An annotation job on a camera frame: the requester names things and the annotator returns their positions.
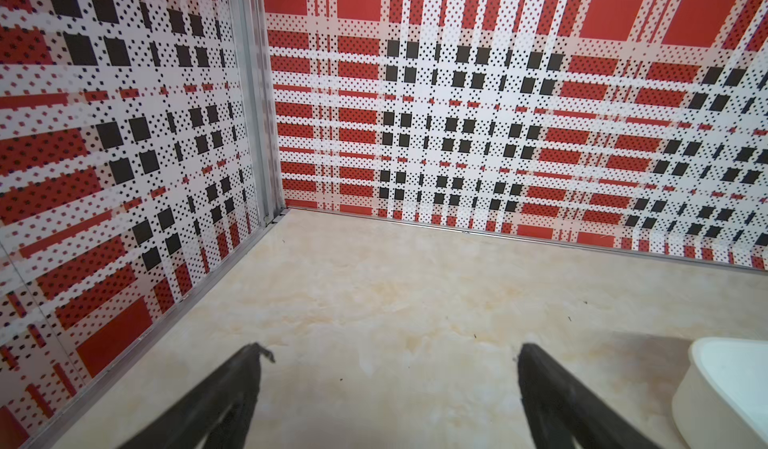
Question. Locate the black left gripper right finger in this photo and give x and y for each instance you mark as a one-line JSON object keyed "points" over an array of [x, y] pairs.
{"points": [[562, 412]]}

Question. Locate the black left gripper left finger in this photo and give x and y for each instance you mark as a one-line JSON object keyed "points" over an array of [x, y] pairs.
{"points": [[217, 412]]}

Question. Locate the white plastic bin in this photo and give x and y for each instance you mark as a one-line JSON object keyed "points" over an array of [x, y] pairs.
{"points": [[722, 400]]}

